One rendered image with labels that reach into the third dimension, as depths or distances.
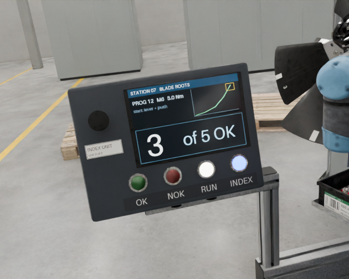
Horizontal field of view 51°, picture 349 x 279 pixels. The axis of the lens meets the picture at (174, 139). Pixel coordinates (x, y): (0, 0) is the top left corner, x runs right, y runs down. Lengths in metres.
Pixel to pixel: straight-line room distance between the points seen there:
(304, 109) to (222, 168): 0.66
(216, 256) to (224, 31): 4.87
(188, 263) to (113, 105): 1.69
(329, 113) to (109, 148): 0.46
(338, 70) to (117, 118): 0.42
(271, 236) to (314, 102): 0.55
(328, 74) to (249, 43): 5.88
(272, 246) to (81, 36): 7.63
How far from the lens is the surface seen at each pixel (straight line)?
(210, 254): 2.18
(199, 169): 0.53
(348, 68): 0.75
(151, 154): 0.52
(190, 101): 0.53
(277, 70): 1.46
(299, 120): 1.16
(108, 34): 8.07
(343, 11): 1.51
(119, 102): 0.52
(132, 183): 0.52
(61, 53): 8.31
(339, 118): 0.79
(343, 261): 0.83
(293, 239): 2.29
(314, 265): 0.82
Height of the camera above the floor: 1.35
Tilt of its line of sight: 21 degrees down
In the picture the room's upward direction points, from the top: 7 degrees counter-clockwise
